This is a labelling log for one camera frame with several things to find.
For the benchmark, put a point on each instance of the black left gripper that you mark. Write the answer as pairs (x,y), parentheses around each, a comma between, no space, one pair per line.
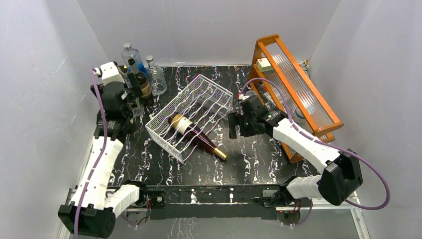
(138,93)

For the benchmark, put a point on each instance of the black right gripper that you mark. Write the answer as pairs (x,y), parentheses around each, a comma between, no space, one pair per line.
(233,121)

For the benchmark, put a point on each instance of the green wine bottle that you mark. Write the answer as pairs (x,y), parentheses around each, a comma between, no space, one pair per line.
(143,85)

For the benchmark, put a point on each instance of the clear round glass bottle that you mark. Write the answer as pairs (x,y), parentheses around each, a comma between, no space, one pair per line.
(156,74)

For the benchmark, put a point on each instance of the blue square glass bottle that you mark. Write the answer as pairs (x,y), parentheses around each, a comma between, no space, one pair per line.
(132,53)

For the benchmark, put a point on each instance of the clear bottom glass bottle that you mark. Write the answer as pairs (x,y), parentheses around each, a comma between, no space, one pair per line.
(137,108)

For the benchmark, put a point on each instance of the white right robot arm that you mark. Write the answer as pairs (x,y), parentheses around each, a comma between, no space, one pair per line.
(339,172)

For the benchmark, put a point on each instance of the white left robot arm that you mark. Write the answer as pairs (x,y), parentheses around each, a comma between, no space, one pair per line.
(92,211)

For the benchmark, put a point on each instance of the dark gold-capped wine bottle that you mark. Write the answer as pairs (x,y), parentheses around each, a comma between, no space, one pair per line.
(194,134)

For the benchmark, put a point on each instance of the coloured marker pen pack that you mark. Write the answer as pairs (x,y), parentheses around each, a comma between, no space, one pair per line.
(265,95)

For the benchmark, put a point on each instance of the orange wooden shelf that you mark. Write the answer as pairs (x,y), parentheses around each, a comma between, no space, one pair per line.
(290,87)

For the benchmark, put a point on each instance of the small white box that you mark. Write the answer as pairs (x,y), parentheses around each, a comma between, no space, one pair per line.
(263,65)

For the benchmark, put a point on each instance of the blue white tape roll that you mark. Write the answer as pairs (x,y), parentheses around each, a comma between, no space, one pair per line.
(298,117)

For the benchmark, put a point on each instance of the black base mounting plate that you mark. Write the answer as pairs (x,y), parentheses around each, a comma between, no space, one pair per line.
(215,201)

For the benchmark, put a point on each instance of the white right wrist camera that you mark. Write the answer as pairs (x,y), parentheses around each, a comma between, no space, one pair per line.
(242,97)

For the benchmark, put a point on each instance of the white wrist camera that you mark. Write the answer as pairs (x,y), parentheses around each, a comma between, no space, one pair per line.
(242,97)
(110,73)

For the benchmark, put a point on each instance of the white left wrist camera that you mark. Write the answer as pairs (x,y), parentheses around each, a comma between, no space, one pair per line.
(110,73)

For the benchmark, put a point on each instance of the white wire wine rack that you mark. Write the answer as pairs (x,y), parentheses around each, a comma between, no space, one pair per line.
(206,104)

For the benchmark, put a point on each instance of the aluminium frame rail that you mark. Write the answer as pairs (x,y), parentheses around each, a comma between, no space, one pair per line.
(287,214)

